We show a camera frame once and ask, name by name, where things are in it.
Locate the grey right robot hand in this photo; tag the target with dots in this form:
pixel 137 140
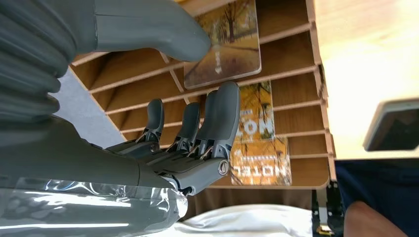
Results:
pixel 82 157

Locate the person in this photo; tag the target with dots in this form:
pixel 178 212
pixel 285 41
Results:
pixel 376 183
pixel 245 222

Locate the wooden card organizer box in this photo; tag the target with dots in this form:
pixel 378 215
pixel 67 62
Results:
pixel 294 49

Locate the light wood desk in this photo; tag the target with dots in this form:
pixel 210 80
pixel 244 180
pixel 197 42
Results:
pixel 360 49

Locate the black smartphone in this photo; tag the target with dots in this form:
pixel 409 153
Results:
pixel 396 127

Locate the black metal frame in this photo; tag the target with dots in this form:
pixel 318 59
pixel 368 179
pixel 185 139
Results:
pixel 334 209

